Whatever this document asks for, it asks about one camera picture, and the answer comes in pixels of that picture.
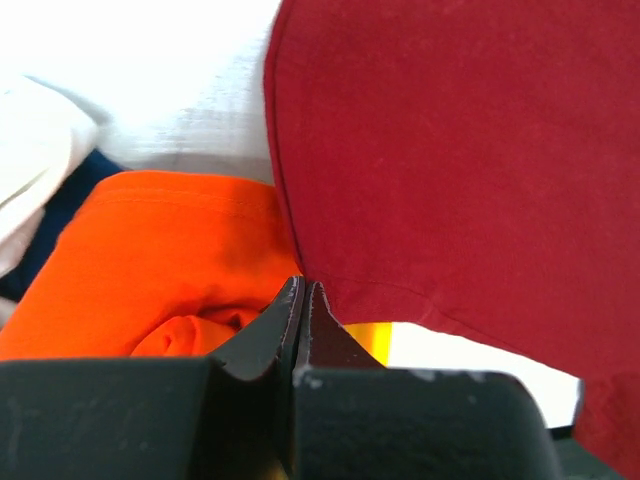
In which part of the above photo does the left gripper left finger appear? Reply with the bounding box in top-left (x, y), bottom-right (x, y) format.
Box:
top-left (207, 277), bottom-right (305, 479)

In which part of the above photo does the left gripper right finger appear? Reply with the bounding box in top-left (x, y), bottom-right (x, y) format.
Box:
top-left (293, 282), bottom-right (388, 479)

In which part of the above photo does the dark red t shirt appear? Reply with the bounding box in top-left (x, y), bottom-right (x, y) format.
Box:
top-left (264, 1), bottom-right (639, 479)

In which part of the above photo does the yellow plastic tray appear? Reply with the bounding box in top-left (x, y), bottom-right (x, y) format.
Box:
top-left (345, 322), bottom-right (393, 367)

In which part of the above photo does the orange t shirt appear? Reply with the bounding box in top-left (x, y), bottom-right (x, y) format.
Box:
top-left (1, 171), bottom-right (299, 360)

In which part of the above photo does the navy blue t shirt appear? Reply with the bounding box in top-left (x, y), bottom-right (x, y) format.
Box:
top-left (1, 149), bottom-right (124, 302)

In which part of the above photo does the white t shirt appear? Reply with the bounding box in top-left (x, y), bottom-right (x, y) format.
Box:
top-left (0, 75), bottom-right (98, 274)

